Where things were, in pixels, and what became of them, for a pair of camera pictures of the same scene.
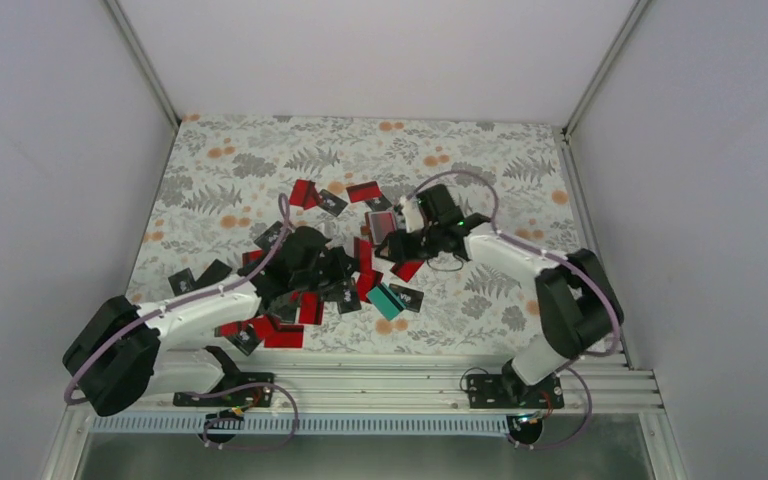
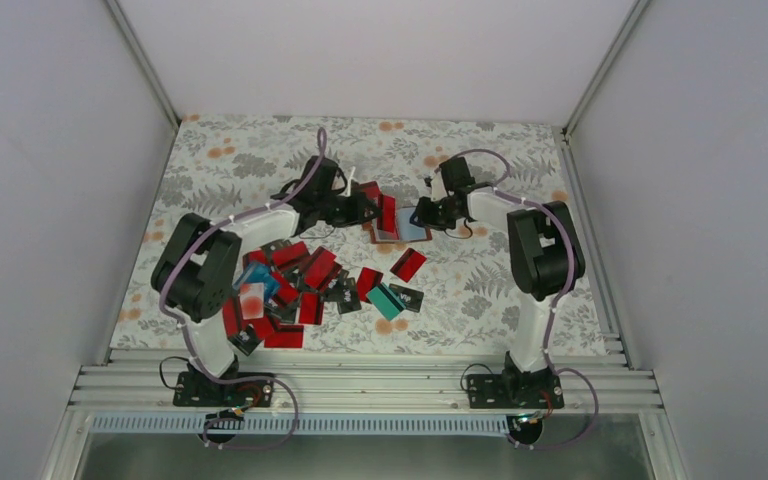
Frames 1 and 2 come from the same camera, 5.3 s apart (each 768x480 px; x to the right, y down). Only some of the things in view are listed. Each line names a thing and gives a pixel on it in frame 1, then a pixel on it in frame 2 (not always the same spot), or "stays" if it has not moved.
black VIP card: x=247 y=340 stays
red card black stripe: x=363 y=255 to x=386 y=214
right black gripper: x=400 y=248 to x=425 y=216
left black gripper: x=338 y=256 to x=359 y=202
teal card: x=386 y=301 stays
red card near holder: x=406 y=269 stays
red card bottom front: x=286 y=336 stays
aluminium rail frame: x=597 y=383 stays
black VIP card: x=411 y=300 stays
